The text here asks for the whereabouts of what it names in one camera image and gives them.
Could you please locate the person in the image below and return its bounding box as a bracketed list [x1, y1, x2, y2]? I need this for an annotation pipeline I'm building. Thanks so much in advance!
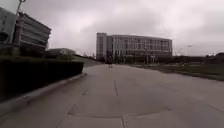
[107, 55, 114, 69]

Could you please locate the grey concrete slab pavement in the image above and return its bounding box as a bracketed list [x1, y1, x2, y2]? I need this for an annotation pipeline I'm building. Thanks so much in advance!
[0, 63, 224, 128]

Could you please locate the large grey glass-fronted building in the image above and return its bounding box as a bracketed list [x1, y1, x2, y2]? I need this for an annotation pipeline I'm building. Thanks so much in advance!
[95, 32, 174, 64]

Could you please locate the grey concrete kerb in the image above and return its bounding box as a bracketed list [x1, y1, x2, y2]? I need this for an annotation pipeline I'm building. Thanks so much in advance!
[0, 72, 87, 116]

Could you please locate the pale lamp pole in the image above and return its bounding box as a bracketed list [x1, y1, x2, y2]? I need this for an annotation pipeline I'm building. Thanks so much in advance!
[8, 0, 27, 46]

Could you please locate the dark trimmed hedge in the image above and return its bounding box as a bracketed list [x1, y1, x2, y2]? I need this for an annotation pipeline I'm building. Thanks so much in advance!
[0, 54, 85, 101]

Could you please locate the grey building with horizontal bands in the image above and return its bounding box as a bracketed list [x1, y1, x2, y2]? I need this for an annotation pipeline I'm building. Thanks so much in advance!
[0, 6, 53, 56]

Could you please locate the low pale building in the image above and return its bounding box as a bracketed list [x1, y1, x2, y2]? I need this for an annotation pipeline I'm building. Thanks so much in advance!
[44, 47, 77, 60]

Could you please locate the dark grass strip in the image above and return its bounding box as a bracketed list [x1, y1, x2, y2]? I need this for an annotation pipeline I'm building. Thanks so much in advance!
[128, 63, 224, 82]

